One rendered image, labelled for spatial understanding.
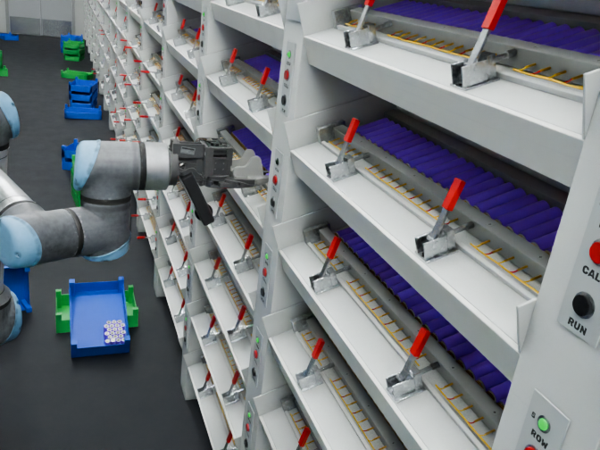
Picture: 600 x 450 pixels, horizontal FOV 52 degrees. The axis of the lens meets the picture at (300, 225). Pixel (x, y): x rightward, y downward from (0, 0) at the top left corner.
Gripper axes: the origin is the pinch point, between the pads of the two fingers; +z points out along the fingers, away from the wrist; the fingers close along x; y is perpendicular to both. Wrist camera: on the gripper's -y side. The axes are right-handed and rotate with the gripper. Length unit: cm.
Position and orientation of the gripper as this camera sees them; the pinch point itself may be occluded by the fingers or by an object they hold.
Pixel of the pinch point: (267, 179)
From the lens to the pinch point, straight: 125.3
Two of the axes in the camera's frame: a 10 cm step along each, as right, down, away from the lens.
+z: 9.3, -0.1, 3.6
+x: -3.4, -3.9, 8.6
